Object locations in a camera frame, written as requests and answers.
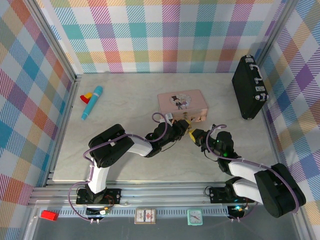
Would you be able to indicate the pink tin box cartoon couple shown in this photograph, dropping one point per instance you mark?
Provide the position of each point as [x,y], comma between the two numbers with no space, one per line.
[192,100]

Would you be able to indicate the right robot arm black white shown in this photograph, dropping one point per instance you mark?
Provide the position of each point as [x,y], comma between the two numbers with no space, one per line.
[275,190]

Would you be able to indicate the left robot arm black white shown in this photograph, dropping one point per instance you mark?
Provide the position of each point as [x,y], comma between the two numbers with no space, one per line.
[112,147]

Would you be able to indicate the black briefcase silver latches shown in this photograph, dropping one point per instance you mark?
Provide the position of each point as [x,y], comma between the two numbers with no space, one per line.
[246,85]

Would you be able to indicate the small teal alarm clock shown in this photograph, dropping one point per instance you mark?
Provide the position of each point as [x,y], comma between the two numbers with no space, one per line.
[194,216]

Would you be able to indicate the teal marker pen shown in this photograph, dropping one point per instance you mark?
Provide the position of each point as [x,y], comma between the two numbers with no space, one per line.
[92,102]

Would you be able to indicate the playing card box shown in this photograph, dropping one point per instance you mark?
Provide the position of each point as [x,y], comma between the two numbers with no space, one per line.
[145,216]

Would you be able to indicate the red yellow toy block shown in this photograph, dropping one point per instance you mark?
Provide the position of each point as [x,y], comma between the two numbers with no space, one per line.
[85,97]

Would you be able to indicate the red plastic block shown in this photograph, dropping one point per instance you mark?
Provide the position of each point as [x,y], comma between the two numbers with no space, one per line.
[49,215]

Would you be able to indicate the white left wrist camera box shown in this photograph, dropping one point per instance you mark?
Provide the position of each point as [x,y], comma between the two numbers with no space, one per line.
[169,116]

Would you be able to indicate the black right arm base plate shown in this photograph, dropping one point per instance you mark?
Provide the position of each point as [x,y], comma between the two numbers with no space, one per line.
[216,195]

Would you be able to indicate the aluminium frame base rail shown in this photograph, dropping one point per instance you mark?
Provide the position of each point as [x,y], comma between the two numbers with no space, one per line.
[162,193]

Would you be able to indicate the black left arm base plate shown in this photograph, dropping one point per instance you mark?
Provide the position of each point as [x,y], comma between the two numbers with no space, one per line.
[113,196]

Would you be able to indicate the aluminium frame corner post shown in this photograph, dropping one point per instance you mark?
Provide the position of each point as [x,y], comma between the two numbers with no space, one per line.
[50,37]
[275,35]

